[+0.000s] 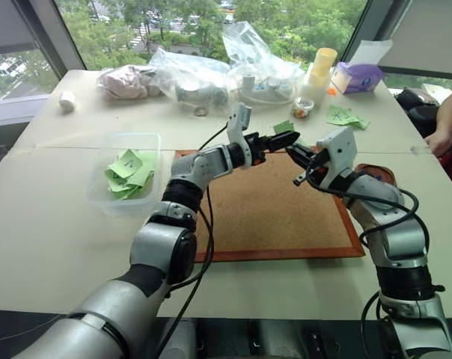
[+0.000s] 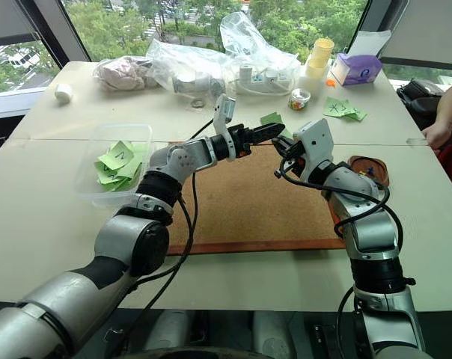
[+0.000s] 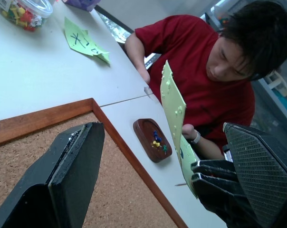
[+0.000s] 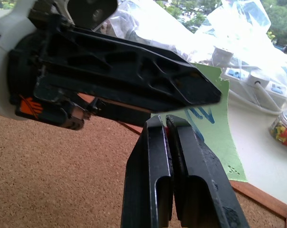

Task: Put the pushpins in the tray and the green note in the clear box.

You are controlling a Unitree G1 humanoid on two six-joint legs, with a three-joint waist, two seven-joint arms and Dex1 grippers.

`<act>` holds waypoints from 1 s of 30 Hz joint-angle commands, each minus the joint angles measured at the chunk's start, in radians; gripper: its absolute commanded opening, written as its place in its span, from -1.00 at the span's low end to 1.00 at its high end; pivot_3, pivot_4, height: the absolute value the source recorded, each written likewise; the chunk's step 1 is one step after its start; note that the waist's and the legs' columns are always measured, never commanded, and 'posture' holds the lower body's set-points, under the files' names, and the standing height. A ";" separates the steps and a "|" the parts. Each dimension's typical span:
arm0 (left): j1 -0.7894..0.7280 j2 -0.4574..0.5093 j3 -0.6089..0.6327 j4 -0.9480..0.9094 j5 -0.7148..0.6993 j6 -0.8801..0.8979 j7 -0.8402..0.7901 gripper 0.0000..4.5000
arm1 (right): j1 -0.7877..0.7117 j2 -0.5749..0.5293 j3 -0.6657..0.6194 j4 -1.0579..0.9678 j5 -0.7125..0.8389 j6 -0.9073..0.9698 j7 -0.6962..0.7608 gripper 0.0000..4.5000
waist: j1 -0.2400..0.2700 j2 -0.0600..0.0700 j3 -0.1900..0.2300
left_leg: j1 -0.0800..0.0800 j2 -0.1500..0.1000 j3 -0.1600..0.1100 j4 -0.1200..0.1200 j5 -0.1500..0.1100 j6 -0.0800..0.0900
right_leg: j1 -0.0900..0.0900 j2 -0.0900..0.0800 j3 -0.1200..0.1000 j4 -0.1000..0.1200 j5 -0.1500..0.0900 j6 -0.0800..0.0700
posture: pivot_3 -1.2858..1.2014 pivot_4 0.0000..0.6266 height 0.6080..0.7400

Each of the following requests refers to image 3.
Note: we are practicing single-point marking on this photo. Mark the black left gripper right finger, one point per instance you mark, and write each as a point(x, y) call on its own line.
point(264, 171)

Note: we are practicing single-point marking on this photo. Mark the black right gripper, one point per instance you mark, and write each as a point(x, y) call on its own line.
point(229, 209)

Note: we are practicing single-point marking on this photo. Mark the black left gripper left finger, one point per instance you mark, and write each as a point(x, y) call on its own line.
point(69, 171)

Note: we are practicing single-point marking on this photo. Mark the plain green paper note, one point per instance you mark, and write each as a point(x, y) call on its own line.
point(172, 99)

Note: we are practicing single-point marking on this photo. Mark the dark wooden tray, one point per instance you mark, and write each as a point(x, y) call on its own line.
point(143, 133)

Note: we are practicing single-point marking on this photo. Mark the green note with black writing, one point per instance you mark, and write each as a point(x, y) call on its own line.
point(79, 38)

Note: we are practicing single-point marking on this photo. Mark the clear box of coloured pushpins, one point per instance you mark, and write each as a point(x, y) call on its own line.
point(24, 14)

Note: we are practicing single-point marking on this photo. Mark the person's left hand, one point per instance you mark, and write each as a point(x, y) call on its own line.
point(188, 133)

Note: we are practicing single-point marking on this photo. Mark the grey wristwatch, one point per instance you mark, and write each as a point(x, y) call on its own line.
point(195, 138)

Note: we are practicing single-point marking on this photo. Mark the green pushpin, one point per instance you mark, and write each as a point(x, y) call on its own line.
point(165, 149)

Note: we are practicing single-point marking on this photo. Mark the yellow pushpin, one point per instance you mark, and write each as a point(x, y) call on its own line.
point(155, 143)

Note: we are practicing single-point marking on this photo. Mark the blue pushpin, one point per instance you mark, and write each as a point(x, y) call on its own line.
point(157, 135)

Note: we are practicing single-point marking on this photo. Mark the white plastic rack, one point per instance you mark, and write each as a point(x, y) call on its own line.
point(277, 82)

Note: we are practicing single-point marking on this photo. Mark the person in red shirt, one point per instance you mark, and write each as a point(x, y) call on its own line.
point(188, 50)

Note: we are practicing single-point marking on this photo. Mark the purple package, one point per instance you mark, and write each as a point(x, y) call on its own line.
point(81, 4)

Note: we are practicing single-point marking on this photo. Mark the cork board with wooden frame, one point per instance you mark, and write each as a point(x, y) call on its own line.
point(124, 190)

